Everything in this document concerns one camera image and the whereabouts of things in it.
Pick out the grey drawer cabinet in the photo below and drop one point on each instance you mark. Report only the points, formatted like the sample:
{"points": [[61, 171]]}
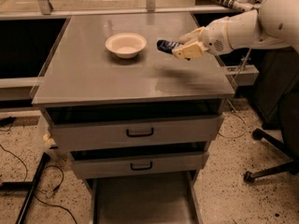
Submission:
{"points": [[86, 83]]}

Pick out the blue rxbar snack wrapper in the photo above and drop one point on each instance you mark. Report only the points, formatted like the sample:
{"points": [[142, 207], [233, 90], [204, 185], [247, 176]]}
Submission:
{"points": [[171, 47]]}

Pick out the middle grey drawer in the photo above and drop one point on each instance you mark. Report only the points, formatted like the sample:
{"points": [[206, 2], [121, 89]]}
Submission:
{"points": [[142, 165]]}

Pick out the black office chair base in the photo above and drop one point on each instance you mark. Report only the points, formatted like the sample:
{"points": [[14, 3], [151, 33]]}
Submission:
{"points": [[284, 157]]}

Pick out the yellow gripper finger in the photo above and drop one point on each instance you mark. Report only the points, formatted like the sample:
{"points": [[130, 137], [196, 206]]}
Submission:
{"points": [[193, 35], [190, 51]]}

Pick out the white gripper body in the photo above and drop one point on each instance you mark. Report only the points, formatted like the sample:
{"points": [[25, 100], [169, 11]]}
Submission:
{"points": [[215, 38]]}

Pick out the bottom open grey drawer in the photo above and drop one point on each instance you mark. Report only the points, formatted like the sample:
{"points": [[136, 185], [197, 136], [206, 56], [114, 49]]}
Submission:
{"points": [[145, 199]]}

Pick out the top grey drawer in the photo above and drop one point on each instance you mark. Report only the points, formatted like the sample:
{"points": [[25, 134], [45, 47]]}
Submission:
{"points": [[136, 133]]}

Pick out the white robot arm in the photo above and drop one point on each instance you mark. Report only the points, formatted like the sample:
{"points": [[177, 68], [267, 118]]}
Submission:
{"points": [[273, 25]]}

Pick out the black metal floor bar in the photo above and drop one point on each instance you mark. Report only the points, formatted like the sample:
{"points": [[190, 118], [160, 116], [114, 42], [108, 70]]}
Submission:
{"points": [[29, 187]]}

